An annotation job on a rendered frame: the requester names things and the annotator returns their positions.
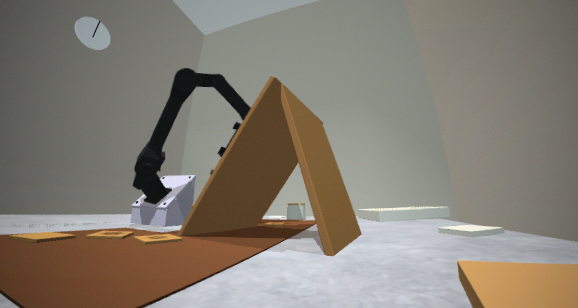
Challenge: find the tan flat board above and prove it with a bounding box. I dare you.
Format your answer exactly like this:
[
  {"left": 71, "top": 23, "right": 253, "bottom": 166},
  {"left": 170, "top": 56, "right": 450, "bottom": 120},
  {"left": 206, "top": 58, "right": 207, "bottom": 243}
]
[{"left": 457, "top": 260, "right": 578, "bottom": 308}]

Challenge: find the grey cylindrical container with orange lid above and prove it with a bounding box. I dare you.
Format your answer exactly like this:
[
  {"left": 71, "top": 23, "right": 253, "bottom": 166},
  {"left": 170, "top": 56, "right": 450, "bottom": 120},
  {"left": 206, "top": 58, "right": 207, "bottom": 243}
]
[{"left": 287, "top": 203, "right": 305, "bottom": 220}]

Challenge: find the brown wooden easel board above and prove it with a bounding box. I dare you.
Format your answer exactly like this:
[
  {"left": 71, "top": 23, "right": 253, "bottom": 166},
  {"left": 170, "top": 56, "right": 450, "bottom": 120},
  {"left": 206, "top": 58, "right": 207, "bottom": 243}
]
[{"left": 177, "top": 75, "right": 362, "bottom": 256}]

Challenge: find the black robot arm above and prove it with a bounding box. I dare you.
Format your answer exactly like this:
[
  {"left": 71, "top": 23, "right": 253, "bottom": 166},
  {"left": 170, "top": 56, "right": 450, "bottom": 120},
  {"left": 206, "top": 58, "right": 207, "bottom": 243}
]
[{"left": 132, "top": 68, "right": 251, "bottom": 204}]

